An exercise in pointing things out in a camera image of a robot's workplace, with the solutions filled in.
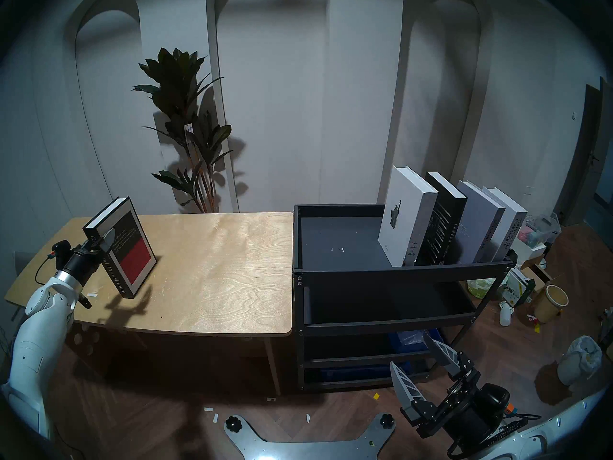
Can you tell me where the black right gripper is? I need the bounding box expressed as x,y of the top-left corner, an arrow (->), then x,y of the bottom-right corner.
389,332 -> 511,446

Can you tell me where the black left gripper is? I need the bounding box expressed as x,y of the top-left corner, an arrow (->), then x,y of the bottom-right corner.
61,228 -> 116,288

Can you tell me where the black Crime and Punishment book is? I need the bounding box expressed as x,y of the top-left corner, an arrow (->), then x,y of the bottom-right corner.
83,197 -> 158,299

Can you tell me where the black Fashion book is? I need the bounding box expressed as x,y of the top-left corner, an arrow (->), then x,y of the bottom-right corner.
414,172 -> 467,266

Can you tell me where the grey Statue of Liberty book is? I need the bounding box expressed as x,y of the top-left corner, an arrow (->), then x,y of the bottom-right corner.
378,166 -> 439,267

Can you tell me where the grey Discontent book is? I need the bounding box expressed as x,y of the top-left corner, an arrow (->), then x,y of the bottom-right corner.
453,180 -> 506,265

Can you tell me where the white Design Hotels Yearbook book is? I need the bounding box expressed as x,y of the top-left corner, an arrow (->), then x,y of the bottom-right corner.
483,186 -> 528,262

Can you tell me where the black three-tier shelf cart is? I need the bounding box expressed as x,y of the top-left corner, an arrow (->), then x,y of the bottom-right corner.
292,204 -> 517,392

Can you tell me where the blue plastic bin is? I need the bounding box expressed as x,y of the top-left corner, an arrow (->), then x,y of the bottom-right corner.
387,329 -> 443,352

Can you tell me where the light green plastic bag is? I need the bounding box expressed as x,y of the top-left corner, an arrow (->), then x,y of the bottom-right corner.
467,278 -> 501,299

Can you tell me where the light wooden table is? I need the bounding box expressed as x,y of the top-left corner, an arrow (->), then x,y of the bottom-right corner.
5,212 -> 294,397

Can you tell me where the green and white carton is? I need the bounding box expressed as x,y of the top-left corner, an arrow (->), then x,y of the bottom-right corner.
503,267 -> 536,307

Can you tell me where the beige round bucket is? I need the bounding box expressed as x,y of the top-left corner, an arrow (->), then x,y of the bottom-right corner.
533,285 -> 569,324

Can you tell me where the brown cardboard box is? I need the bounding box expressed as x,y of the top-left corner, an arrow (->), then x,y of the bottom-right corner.
521,265 -> 551,292

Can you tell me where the white bin with bag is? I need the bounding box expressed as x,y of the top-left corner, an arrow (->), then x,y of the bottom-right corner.
557,335 -> 603,386

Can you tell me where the white square box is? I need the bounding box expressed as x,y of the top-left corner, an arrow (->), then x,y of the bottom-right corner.
510,234 -> 547,264

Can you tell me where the tall dark green plant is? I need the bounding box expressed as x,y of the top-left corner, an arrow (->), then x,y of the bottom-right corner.
133,47 -> 235,214

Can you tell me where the clear plastic storage container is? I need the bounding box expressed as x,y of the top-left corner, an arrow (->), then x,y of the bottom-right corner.
520,213 -> 562,246

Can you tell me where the dark grey door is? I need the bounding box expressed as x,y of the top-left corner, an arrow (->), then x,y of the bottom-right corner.
556,77 -> 613,227

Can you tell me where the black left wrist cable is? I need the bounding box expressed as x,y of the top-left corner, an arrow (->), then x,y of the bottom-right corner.
35,253 -> 62,286

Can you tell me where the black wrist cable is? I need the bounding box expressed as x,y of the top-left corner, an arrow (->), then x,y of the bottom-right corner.
35,253 -> 62,286
448,413 -> 543,460

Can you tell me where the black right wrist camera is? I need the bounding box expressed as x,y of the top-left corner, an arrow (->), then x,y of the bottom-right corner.
479,382 -> 511,419

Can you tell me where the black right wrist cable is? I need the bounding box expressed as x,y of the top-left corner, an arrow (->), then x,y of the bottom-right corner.
448,413 -> 543,460

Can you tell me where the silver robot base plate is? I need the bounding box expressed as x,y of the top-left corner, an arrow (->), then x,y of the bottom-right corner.
225,414 -> 396,460

